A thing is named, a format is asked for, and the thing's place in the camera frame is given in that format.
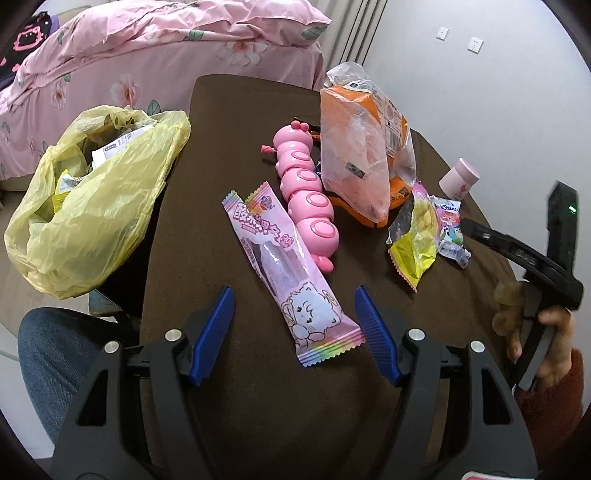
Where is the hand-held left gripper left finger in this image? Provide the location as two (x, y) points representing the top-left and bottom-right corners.
(50, 286), (236, 480)

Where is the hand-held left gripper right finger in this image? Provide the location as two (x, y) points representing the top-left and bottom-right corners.
(353, 285), (539, 480)

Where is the yellow and clear snack packet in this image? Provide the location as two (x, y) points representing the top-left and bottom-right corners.
(387, 182), (439, 292)

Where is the long pink rainbow-edged wrapper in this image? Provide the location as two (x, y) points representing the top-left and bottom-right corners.
(223, 181), (365, 367)

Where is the small colourful candy wrapper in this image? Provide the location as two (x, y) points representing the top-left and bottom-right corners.
(431, 196), (472, 268)

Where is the yellow plastic trash bag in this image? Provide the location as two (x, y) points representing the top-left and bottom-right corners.
(4, 105), (191, 300)

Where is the orange snack bag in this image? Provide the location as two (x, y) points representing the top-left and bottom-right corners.
(320, 62), (417, 229)

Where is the person's right forearm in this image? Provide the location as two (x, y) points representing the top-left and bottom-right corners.
(515, 348), (587, 467)

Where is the black trash bin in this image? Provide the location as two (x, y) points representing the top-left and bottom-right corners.
(90, 258), (153, 324)

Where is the person's right hand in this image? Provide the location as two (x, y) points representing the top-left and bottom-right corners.
(492, 279), (577, 386)

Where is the small pink bottle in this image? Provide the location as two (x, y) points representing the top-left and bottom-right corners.
(438, 158), (480, 201)

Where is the pink caterpillar toy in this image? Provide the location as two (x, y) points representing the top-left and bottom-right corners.
(261, 117), (342, 273)

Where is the person's leg in blue jeans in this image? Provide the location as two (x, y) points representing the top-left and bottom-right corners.
(18, 307), (139, 444)

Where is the pink floral bed sheet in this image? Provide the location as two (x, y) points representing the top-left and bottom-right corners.
(0, 41), (326, 181)

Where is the white pleated curtain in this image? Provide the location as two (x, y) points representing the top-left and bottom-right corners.
(318, 0), (389, 90)

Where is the pink floral duvet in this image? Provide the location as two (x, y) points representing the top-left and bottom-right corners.
(14, 0), (332, 88)

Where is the black Hello Kitty pillow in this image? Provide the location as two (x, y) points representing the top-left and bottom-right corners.
(0, 10), (58, 86)

